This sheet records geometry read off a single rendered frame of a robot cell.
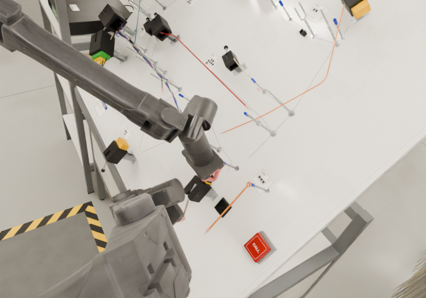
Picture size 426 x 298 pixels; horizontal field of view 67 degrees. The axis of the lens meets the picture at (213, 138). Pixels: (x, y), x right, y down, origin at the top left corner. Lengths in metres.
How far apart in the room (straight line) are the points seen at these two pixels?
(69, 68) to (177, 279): 0.49
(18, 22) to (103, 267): 0.56
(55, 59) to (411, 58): 0.76
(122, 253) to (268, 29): 0.88
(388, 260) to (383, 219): 0.33
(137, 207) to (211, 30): 0.91
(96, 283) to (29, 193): 2.11
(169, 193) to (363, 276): 1.79
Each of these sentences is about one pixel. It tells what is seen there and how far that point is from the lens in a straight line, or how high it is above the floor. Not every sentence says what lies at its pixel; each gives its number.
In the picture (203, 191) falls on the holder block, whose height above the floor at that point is 1.12.
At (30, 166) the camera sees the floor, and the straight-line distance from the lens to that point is 2.52.
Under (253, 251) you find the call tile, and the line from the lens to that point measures 0.82.
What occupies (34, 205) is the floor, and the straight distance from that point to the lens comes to 2.29.
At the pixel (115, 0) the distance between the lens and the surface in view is 1.86.
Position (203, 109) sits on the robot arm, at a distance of 0.73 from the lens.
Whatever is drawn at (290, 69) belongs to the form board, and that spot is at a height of 1.37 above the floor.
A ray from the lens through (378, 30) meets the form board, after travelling 0.92.
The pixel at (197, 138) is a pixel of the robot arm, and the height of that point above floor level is 1.33.
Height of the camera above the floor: 1.79
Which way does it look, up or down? 42 degrees down
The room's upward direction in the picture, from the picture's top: 12 degrees clockwise
